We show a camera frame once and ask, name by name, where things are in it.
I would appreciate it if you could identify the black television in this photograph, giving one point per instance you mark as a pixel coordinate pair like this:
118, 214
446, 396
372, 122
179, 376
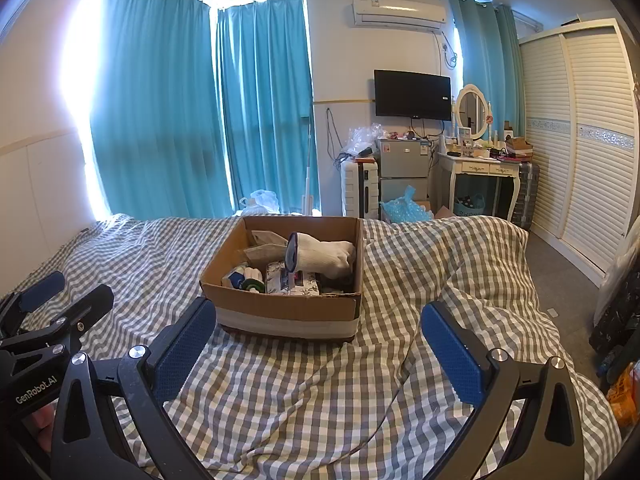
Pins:
412, 95

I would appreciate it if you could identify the white air conditioner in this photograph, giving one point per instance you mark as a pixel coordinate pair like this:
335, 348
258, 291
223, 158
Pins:
397, 12

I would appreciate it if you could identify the person's left hand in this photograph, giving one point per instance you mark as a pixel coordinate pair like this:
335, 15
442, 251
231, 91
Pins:
44, 425

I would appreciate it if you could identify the orange snack packet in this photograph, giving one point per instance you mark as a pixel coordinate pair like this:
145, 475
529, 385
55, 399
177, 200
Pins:
625, 395

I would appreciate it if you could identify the white plastic bag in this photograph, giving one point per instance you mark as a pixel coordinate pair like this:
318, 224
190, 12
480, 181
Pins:
261, 201

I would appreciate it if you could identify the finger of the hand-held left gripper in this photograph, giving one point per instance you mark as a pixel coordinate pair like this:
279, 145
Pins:
42, 290
90, 302

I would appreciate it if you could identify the green and white roll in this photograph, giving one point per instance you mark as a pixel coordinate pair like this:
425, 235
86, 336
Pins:
256, 287

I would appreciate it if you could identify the teal basket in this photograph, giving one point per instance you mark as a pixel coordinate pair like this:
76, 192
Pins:
470, 204

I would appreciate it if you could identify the dark printed bag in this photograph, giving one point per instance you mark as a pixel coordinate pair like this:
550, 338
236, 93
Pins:
617, 315

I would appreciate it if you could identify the narrow teal curtain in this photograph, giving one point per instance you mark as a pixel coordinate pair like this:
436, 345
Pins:
492, 70

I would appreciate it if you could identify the clear plastic bag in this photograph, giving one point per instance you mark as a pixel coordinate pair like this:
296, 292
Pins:
362, 137

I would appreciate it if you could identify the white slatted wardrobe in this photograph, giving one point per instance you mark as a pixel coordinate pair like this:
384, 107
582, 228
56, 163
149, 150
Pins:
580, 160

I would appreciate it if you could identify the white suitcase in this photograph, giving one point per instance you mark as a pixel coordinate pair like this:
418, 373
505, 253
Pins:
357, 190

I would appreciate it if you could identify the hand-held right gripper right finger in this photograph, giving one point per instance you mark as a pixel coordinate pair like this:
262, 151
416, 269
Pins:
450, 355

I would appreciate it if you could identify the brown cardboard tray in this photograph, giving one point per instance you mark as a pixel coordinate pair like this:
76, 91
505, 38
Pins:
519, 144

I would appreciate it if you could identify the dark suitcase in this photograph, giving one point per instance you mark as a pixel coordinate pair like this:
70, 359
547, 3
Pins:
525, 195

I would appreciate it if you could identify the grey checked blanket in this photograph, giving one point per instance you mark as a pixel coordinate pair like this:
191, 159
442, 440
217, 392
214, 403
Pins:
300, 400

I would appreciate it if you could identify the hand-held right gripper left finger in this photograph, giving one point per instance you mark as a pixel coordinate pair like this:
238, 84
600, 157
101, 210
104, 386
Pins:
185, 352

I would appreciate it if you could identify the oval white mirror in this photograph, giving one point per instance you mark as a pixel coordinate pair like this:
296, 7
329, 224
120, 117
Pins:
471, 112

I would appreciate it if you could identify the small grey fridge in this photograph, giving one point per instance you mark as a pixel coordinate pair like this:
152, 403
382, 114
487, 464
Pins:
402, 165

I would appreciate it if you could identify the brown cardboard box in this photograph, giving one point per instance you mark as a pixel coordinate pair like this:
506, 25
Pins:
280, 317

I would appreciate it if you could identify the white dressing table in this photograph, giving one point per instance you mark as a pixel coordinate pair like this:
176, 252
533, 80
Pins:
480, 166

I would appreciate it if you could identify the blue bubble wrap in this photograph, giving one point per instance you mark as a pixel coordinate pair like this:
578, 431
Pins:
405, 207

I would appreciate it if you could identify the floral tissue pack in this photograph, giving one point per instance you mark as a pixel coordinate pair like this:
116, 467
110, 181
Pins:
300, 282

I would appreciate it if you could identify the wide teal curtain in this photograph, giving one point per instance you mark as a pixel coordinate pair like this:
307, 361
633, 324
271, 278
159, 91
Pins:
155, 110

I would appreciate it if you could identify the white sock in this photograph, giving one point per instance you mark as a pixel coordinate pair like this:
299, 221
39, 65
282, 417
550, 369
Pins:
322, 256

